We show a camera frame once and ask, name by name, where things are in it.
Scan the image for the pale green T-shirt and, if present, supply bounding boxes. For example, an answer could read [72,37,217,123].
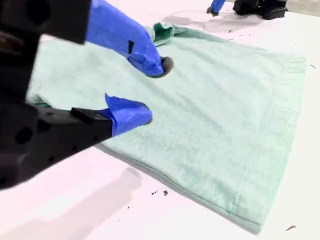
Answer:
[26,21,307,232]

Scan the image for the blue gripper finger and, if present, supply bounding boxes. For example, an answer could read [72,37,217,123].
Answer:
[206,0,226,17]
[34,92,153,170]
[49,0,174,79]

